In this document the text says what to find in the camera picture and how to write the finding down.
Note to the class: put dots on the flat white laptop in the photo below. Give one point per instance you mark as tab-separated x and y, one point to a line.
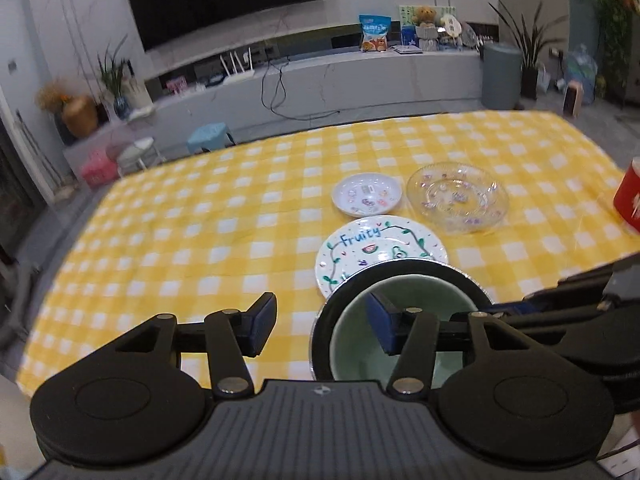
405	49

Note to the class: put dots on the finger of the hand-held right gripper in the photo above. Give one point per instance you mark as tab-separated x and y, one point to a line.
550	302

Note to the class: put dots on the grey marble tv console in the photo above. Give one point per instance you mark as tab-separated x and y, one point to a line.
350	85

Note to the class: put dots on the round white hand fan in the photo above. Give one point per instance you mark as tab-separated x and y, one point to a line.
451	26

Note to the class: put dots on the bushy green potted plant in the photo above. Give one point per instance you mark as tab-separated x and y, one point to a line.
617	20

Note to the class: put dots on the grey trash bin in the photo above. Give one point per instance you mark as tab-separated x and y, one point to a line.
501	77

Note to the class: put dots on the blue snack bag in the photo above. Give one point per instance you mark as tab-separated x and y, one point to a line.
375	32

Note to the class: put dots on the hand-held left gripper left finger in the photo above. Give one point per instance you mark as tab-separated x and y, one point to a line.
261	322

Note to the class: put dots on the black wall television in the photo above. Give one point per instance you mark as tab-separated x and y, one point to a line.
225	0

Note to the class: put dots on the small beige heater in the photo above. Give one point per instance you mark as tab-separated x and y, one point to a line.
573	100

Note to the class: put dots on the white stool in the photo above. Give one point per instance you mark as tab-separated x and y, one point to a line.
137	152

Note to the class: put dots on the small white sticker plate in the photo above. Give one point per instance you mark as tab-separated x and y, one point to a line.
367	195

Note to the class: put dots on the pink photo card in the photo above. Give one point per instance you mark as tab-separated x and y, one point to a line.
175	85

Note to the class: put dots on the tall-leaf plant in black pot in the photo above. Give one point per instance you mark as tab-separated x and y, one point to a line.
529	80

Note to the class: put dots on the pink stool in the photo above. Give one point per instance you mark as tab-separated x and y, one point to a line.
100	170

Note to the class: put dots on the yellow checked tablecloth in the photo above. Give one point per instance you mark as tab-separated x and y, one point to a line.
225	220

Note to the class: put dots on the white vine-painted plate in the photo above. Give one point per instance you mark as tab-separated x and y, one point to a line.
370	247

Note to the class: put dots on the green ceramic bowl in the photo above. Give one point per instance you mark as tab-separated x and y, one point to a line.
355	350

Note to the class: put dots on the blue water jug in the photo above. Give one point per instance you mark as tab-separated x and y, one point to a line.
582	72

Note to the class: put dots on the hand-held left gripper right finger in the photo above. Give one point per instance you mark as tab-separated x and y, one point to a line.
382	322

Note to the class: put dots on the white router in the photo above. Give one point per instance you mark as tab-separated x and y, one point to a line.
239	76

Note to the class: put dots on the clear glass plate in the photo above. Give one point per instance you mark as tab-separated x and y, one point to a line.
457	197

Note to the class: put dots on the green printed board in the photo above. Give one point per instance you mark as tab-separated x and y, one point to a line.
406	20

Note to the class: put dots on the black bowl with green inside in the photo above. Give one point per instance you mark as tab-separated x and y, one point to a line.
315	345

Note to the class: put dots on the blue vase with green plant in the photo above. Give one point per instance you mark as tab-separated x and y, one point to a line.
121	105

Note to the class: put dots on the gold vase with dried flowers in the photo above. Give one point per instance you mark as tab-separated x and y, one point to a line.
80	115

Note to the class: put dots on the brown teddy bear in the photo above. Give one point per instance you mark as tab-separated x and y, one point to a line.
426	22

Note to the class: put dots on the light blue stool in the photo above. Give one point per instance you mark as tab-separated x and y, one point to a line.
210	135

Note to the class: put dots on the white paper bag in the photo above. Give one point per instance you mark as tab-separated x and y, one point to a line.
139	92

